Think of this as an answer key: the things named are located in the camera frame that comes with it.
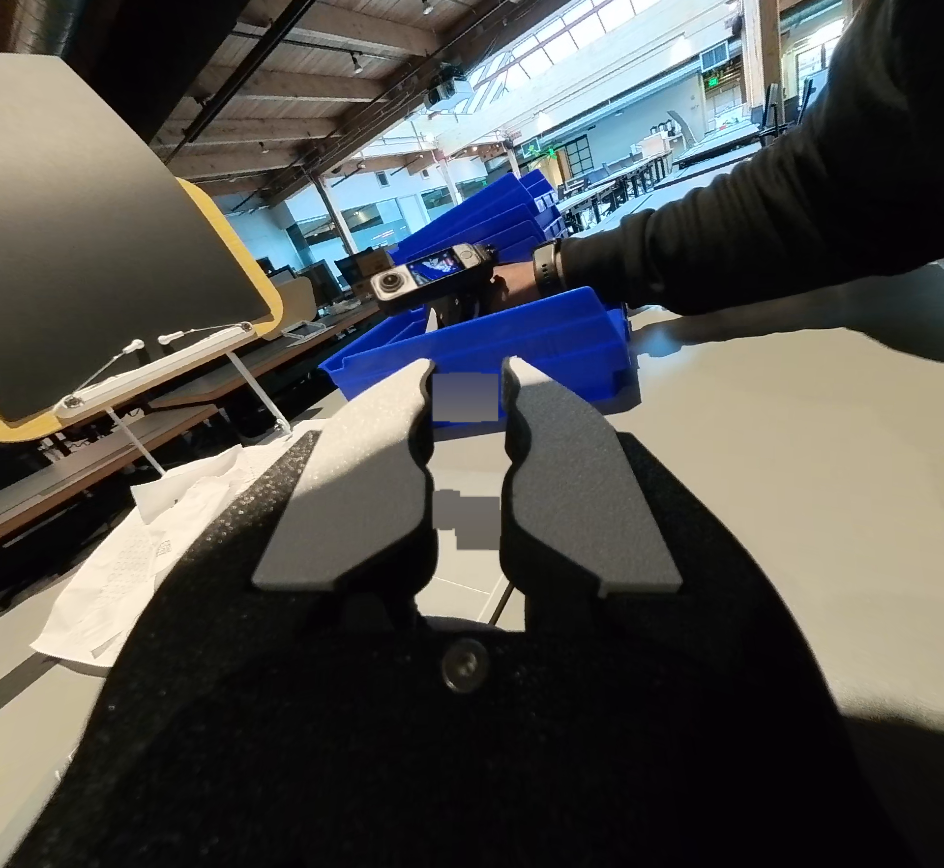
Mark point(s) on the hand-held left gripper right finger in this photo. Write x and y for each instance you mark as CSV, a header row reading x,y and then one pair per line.
x,y
582,507

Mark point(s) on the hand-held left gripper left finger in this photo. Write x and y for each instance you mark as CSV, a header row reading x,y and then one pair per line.
x,y
346,499

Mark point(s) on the blue plastic bin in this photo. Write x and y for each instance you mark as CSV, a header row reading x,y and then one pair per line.
x,y
560,344

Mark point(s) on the person's right forearm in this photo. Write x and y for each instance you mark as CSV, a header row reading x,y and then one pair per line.
x,y
737,219

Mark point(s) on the grey desk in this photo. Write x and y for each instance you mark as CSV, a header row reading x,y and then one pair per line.
x,y
774,477

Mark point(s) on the person's right hand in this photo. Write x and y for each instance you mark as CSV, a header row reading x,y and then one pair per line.
x,y
516,285

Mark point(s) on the stack of blue bins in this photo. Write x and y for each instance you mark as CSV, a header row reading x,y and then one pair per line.
x,y
479,219

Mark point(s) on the black wristwatch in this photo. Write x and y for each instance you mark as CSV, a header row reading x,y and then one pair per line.
x,y
547,267

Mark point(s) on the green exit sign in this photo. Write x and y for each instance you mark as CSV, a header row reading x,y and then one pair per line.
x,y
538,147

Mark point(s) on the ceiling projector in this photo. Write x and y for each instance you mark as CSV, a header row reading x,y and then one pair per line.
x,y
448,88

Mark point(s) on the row of office tables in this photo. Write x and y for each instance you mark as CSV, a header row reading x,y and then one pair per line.
x,y
664,175

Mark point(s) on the crumpled white paper bags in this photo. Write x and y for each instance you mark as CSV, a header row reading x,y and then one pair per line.
x,y
110,573

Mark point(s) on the wood-edged office table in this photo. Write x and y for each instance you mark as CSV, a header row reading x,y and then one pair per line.
x,y
74,470

